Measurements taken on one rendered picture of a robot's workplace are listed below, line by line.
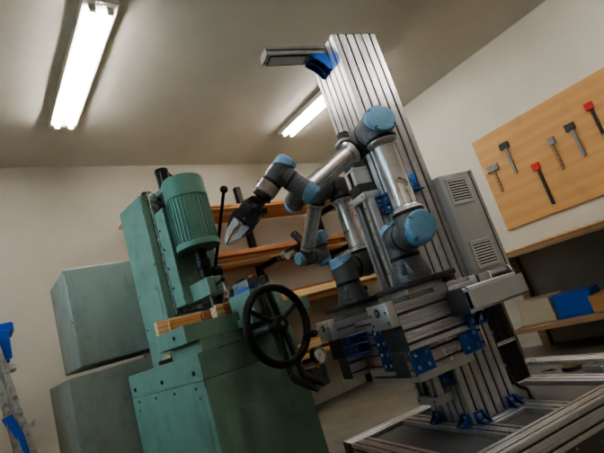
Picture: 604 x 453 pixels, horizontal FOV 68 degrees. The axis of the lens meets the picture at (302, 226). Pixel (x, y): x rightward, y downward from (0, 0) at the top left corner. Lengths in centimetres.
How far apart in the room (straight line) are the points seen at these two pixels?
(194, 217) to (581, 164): 326
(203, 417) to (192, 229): 69
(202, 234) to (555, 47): 346
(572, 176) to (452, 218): 231
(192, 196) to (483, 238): 126
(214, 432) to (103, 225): 296
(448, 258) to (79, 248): 308
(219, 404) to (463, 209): 130
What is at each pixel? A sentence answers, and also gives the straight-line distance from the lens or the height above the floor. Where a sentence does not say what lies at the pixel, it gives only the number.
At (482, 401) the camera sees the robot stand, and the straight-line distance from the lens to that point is 202.
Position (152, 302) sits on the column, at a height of 106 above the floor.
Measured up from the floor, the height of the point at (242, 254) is 155.
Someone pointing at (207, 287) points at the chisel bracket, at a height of 103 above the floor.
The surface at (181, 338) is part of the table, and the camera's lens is 157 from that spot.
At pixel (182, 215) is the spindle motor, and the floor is 133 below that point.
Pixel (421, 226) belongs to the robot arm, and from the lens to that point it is 157.
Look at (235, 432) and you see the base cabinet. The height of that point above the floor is 52.
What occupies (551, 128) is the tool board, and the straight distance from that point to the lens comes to 434.
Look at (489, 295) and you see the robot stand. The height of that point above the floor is 69.
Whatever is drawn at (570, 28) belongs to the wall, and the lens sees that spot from 444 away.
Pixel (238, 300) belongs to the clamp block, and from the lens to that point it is 166.
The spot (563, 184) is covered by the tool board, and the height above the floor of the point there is 124.
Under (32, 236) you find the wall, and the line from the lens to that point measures 416.
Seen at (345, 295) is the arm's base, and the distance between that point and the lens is 210.
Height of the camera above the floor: 78
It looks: 12 degrees up
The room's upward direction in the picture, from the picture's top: 18 degrees counter-clockwise
